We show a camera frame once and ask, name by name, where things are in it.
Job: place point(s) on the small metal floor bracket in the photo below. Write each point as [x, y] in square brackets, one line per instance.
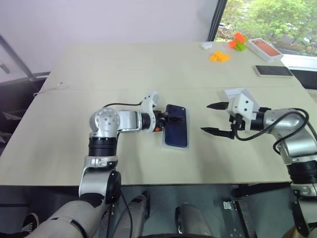
[229, 205]

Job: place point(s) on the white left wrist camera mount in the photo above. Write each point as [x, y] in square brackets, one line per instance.
[149, 101]

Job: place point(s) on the green toy block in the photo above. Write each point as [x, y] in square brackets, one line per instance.
[241, 46]

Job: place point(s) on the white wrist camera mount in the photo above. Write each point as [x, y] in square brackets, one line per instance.
[244, 106]
[149, 101]

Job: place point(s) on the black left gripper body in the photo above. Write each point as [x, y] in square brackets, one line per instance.
[162, 120]

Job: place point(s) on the black and white sneaker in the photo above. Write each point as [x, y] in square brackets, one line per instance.
[31, 221]

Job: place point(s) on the dark rounded robot waist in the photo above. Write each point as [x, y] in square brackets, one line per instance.
[163, 235]

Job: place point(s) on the grey robot leg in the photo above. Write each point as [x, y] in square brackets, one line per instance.
[192, 220]
[135, 213]

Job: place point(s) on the dark furniture beside table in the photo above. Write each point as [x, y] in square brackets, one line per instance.
[17, 104]

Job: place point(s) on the white earbuds case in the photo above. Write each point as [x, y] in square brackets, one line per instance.
[206, 45]

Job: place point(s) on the dark blue smartphone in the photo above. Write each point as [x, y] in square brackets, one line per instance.
[175, 134]

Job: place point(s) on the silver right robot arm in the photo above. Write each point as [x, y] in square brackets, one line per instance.
[294, 134]

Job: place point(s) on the black screen smartphone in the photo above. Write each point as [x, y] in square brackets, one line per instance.
[273, 71]

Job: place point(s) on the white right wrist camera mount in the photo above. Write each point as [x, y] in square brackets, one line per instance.
[244, 106]

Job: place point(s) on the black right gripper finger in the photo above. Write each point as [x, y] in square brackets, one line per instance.
[219, 132]
[219, 106]

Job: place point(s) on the black window frame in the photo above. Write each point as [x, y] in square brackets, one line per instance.
[216, 19]

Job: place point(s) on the orange and green blocks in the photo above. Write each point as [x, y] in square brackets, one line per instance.
[239, 38]

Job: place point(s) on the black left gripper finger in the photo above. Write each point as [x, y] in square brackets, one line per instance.
[177, 115]
[177, 120]

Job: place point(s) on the yellow toy blocks cluster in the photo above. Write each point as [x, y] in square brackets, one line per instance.
[220, 57]

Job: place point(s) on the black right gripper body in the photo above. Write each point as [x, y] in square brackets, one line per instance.
[237, 122]

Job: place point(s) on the black table frame bar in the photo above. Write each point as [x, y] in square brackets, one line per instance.
[37, 192]
[262, 189]

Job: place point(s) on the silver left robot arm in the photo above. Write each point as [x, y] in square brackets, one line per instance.
[109, 121]

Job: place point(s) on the white smartphone box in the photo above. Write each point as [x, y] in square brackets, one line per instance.
[266, 49]

